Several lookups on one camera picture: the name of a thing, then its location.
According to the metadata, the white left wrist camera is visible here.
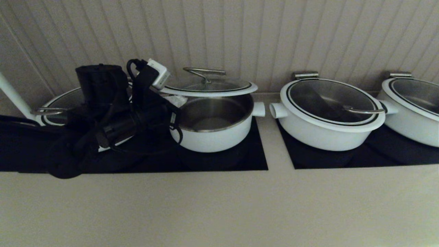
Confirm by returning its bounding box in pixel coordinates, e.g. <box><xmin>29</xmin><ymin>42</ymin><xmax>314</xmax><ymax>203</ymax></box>
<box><xmin>147</xmin><ymin>59</ymin><xmax>171</xmax><ymax>90</ymax></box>

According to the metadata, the white far right pot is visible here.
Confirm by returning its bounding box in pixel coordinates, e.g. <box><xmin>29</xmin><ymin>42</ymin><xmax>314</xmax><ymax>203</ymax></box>
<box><xmin>381</xmin><ymin>78</ymin><xmax>439</xmax><ymax>122</ymax></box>

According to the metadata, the white slanted pole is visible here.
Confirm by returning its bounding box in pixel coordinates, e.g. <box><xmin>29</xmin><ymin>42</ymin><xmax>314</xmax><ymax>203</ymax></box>
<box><xmin>0</xmin><ymin>72</ymin><xmax>35</xmax><ymax>120</ymax></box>

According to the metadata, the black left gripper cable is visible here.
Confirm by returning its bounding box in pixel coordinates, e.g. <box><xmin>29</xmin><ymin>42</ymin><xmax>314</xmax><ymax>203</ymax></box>
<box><xmin>169</xmin><ymin>117</ymin><xmax>184</xmax><ymax>145</ymax></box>

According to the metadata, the white left pot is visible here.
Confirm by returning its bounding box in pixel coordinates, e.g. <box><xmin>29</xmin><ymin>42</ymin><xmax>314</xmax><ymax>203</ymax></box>
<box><xmin>30</xmin><ymin>86</ymin><xmax>86</xmax><ymax>126</ymax></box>

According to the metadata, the glass lid with white rim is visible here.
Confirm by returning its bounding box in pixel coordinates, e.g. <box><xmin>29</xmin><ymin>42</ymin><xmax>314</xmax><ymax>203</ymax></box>
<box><xmin>159</xmin><ymin>68</ymin><xmax>258</xmax><ymax>97</ymax></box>

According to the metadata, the black induction cooktop plate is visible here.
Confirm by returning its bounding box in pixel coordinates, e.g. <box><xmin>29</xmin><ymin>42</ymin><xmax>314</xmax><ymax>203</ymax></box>
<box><xmin>69</xmin><ymin>117</ymin><xmax>269</xmax><ymax>174</ymax></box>
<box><xmin>276</xmin><ymin>120</ymin><xmax>439</xmax><ymax>170</ymax></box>

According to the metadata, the white steel-lined pot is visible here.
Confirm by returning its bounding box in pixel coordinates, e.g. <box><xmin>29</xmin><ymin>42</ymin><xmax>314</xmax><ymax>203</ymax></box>
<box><xmin>377</xmin><ymin>99</ymin><xmax>439</xmax><ymax>148</ymax></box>
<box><xmin>170</xmin><ymin>94</ymin><xmax>266</xmax><ymax>153</ymax></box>
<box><xmin>98</xmin><ymin>136</ymin><xmax>136</xmax><ymax>152</ymax></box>
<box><xmin>269</xmin><ymin>102</ymin><xmax>381</xmax><ymax>152</ymax></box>

